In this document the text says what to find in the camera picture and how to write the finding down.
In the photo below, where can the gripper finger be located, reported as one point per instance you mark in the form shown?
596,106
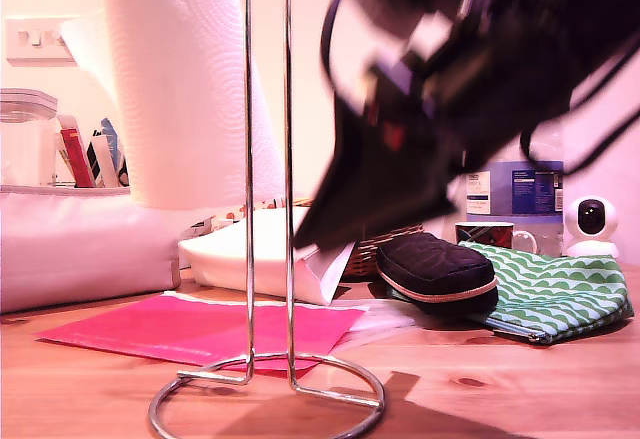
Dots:
340,174
400,199

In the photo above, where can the white paper towel roll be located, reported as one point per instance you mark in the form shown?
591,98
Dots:
175,84

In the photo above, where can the black zip case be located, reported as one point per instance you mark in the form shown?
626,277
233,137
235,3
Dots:
430,264

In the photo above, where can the dark patterned mug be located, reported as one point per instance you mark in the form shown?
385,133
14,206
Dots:
480,234

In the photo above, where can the gingerbread print gift box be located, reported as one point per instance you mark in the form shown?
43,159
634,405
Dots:
227,218

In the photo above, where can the large clear water bottle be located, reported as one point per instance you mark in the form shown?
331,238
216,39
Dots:
525,189

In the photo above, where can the clear plastic sleeve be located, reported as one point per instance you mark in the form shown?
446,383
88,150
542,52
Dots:
390,324

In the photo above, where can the white flat package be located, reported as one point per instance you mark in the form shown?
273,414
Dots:
225,259

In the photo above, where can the white labelled carton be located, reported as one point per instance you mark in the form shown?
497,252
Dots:
197,229

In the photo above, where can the green patterned zip pouch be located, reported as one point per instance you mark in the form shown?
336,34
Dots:
550,284

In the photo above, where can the pink plastic envelope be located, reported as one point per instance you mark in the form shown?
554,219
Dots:
150,329

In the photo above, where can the red and white carton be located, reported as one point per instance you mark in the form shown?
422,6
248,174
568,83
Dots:
75,159

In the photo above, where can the pale padded bag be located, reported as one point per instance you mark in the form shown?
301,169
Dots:
75,254

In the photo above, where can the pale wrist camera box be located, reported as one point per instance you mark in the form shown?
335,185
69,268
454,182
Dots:
430,26

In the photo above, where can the small white round camera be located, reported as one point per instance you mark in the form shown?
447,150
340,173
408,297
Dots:
592,219

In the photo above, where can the white wall switch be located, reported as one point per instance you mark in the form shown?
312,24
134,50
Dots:
30,41

